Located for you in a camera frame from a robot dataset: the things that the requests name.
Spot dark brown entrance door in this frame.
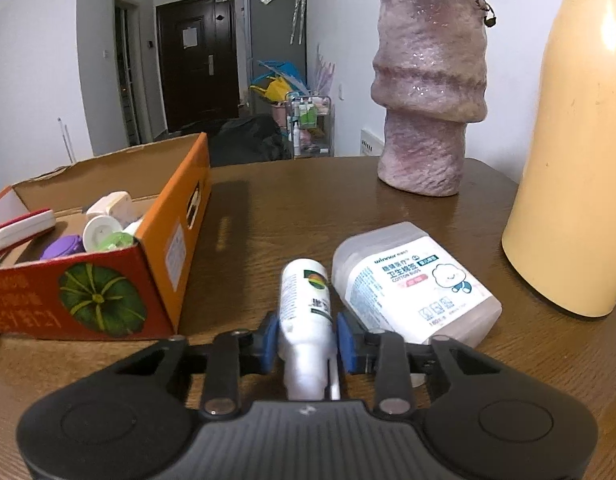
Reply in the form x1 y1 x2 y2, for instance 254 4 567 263
155 0 240 133

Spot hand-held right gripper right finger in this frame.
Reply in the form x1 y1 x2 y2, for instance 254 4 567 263
337 310 496 419

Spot white and red case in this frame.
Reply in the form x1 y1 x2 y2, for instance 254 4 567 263
0 208 56 257

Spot white plastic bottle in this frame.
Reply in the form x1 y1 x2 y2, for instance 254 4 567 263
279 258 343 402

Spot orange cardboard box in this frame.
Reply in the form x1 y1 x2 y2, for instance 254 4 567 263
0 132 212 342

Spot metal rolling cart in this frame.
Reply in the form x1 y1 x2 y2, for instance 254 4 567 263
286 92 335 158

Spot green bottle white cap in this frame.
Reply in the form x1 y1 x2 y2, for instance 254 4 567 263
83 215 137 253

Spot yellow bag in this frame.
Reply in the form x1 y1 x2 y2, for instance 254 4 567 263
250 77 289 103

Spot blue bag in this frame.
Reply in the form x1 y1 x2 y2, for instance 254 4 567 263
251 60 306 92

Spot black bag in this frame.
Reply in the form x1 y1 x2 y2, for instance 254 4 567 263
208 114 292 167

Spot purple round lid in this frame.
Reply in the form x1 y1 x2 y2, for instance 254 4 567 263
39 235 86 261

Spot yellow thermos jug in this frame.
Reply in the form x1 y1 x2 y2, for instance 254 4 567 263
502 0 616 318

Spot white and yellow container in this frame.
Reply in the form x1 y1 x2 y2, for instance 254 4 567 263
86 191 134 221

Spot clear cotton swab box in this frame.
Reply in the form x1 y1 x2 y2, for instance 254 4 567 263
332 221 503 348

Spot dark side door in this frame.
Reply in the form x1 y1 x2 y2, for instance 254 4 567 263
113 0 141 147

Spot white mop handle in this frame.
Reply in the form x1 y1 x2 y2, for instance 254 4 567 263
57 117 78 165

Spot grey refrigerator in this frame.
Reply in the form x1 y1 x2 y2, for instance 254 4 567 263
244 0 307 116

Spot pink textured vase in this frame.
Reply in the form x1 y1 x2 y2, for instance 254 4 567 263
371 0 489 197

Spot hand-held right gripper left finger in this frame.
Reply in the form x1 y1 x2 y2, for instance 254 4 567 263
115 312 280 420

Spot white hanging umbrellas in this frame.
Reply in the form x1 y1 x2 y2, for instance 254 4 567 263
289 0 307 45

